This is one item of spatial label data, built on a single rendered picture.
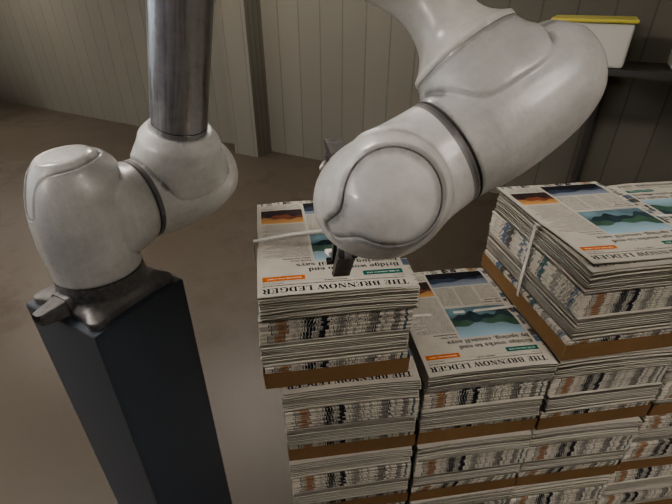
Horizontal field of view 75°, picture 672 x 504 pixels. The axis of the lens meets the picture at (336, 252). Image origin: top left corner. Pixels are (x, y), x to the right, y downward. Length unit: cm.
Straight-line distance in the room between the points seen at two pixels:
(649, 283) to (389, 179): 79
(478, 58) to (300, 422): 77
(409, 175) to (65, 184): 60
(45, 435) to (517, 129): 204
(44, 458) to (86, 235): 140
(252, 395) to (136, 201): 133
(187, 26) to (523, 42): 51
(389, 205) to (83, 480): 178
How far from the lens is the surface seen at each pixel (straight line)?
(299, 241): 89
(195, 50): 79
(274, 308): 76
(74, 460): 204
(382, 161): 31
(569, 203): 118
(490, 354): 102
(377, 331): 84
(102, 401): 102
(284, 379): 88
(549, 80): 41
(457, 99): 39
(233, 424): 193
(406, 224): 31
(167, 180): 86
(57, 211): 81
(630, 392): 127
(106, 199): 81
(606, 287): 98
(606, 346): 109
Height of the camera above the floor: 150
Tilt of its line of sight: 31 degrees down
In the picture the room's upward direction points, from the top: straight up
